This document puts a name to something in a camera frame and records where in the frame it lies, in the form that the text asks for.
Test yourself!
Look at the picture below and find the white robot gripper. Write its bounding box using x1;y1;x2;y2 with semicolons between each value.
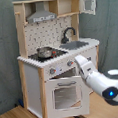
75;55;97;78

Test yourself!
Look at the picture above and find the white oven door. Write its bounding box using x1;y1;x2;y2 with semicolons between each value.
45;76;90;118

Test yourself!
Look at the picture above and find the white microwave door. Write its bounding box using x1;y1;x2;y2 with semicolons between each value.
79;0;96;15

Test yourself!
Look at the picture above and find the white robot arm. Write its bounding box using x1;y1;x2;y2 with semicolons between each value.
75;55;118;106

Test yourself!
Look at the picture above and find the wooden toy kitchen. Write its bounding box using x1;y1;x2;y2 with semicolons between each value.
14;0;99;118

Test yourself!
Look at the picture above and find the white fridge door with dispenser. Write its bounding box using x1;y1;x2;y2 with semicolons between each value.
73;48;99;75

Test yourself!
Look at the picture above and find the right red stove knob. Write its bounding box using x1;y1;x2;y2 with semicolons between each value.
66;60;75;68

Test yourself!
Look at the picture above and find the red stove knob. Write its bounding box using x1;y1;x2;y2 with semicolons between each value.
66;60;75;68
50;68;56;75

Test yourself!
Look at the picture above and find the grey toy sink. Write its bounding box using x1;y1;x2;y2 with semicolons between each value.
60;41;88;50

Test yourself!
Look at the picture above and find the black toy stovetop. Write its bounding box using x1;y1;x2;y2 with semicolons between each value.
29;49;66;62

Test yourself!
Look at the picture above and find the black toy faucet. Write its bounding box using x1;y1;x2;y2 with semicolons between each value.
61;27;75;44

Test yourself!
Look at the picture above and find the left red stove knob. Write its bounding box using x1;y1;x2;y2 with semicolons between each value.
50;68;56;75

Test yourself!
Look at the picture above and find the silver toy pot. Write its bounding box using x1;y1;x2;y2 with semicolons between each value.
36;47;53;58

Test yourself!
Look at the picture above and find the grey range hood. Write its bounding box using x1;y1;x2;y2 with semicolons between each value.
27;2;56;24

